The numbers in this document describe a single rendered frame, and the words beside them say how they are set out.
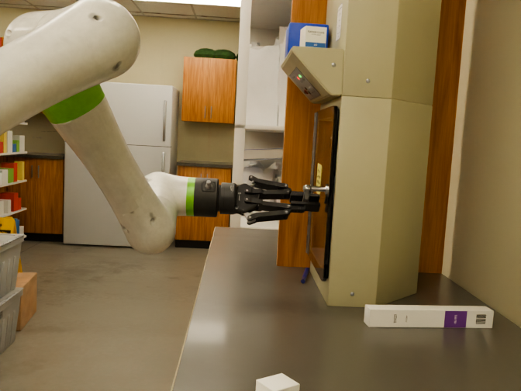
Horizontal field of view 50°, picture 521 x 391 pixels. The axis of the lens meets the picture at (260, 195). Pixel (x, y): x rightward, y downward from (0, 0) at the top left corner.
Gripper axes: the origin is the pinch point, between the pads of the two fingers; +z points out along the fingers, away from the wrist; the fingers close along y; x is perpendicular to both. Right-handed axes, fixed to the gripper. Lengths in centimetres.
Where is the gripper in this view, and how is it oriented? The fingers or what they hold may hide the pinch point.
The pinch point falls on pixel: (305, 202)
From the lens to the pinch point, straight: 133.1
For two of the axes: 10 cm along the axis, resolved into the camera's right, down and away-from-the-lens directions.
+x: -0.7, 5.8, 8.1
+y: 0.1, -8.1, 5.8
